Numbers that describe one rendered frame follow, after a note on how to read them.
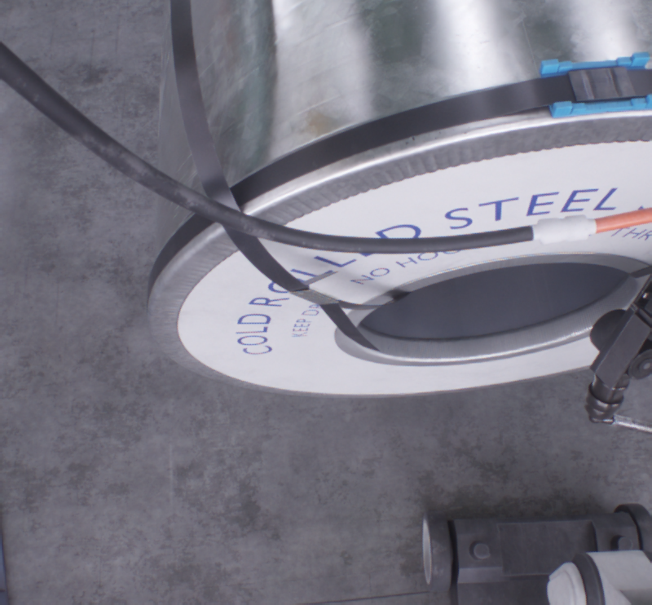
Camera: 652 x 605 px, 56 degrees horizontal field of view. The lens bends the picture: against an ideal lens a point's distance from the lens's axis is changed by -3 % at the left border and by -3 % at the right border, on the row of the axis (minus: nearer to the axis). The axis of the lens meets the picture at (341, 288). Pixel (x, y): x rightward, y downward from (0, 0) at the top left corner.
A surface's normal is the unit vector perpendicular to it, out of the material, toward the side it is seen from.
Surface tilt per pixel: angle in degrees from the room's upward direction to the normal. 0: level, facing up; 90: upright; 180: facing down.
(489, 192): 90
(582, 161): 90
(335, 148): 27
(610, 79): 2
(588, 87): 2
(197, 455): 0
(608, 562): 54
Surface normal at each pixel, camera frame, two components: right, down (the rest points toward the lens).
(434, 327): 0.25, -0.39
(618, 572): -0.02, -0.97
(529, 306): -0.57, -0.26
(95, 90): 0.00, -0.37
